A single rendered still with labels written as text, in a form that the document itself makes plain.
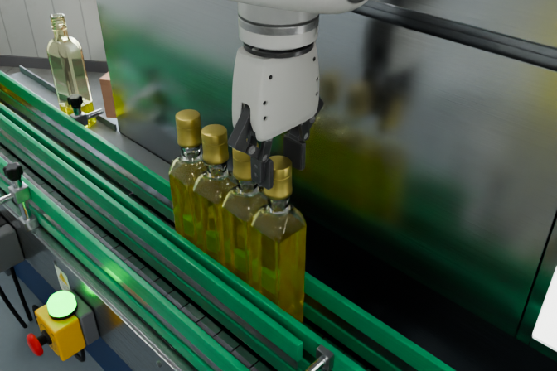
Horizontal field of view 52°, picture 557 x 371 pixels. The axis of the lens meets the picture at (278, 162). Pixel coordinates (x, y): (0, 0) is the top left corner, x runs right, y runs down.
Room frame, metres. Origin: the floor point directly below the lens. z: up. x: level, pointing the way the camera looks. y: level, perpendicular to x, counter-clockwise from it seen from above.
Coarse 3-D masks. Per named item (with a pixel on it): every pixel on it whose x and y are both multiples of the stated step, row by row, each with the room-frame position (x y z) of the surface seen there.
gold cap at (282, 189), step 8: (272, 160) 0.59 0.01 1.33; (280, 160) 0.59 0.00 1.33; (288, 160) 0.59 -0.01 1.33; (280, 168) 0.57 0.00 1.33; (288, 168) 0.57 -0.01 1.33; (280, 176) 0.57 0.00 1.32; (288, 176) 0.57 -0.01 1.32; (280, 184) 0.57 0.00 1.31; (288, 184) 0.57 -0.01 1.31; (264, 192) 0.58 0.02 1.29; (272, 192) 0.57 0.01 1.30; (280, 192) 0.57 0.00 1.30; (288, 192) 0.57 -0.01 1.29
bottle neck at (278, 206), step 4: (268, 200) 0.58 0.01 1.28; (272, 200) 0.57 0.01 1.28; (276, 200) 0.57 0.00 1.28; (280, 200) 0.57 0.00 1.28; (284, 200) 0.57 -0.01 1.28; (288, 200) 0.58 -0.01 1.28; (268, 204) 0.58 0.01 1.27; (272, 204) 0.57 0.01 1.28; (276, 204) 0.57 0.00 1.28; (280, 204) 0.57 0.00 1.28; (284, 204) 0.57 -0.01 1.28; (288, 204) 0.58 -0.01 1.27; (268, 208) 0.58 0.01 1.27; (272, 208) 0.57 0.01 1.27; (276, 208) 0.57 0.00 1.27; (280, 208) 0.57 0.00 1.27; (284, 208) 0.57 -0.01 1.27; (288, 208) 0.58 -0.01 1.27; (272, 212) 0.57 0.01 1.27; (276, 212) 0.57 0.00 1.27; (280, 212) 0.57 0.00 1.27; (284, 212) 0.57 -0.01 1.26
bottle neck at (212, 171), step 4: (208, 164) 0.65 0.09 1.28; (220, 164) 0.65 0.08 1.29; (224, 164) 0.65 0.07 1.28; (208, 168) 0.65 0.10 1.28; (212, 168) 0.65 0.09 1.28; (216, 168) 0.65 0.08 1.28; (220, 168) 0.65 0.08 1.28; (224, 168) 0.65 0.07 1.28; (208, 172) 0.65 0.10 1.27; (212, 172) 0.65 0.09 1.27; (216, 172) 0.65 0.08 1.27; (220, 172) 0.65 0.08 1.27; (224, 172) 0.65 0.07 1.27; (212, 176) 0.65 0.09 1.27; (216, 176) 0.65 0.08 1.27; (220, 176) 0.65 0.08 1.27
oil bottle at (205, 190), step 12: (204, 180) 0.65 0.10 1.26; (216, 180) 0.65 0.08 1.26; (228, 180) 0.65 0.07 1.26; (192, 192) 0.66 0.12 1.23; (204, 192) 0.64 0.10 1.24; (216, 192) 0.63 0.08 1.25; (204, 204) 0.64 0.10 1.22; (216, 204) 0.62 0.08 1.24; (204, 216) 0.64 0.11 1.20; (216, 216) 0.62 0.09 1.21; (204, 228) 0.64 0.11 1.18; (216, 228) 0.62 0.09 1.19; (204, 240) 0.64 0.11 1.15; (216, 240) 0.63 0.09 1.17; (216, 252) 0.63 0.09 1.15
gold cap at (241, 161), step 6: (246, 138) 0.64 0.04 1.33; (258, 144) 0.62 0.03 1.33; (234, 150) 0.61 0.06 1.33; (234, 156) 0.61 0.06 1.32; (240, 156) 0.61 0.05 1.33; (246, 156) 0.61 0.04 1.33; (234, 162) 0.61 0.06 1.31; (240, 162) 0.61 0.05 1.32; (246, 162) 0.61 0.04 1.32; (234, 168) 0.61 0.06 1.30; (240, 168) 0.61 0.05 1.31; (246, 168) 0.61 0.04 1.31; (234, 174) 0.61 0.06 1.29; (240, 174) 0.61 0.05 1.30; (246, 174) 0.61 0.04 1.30; (240, 180) 0.61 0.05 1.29; (246, 180) 0.60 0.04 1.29
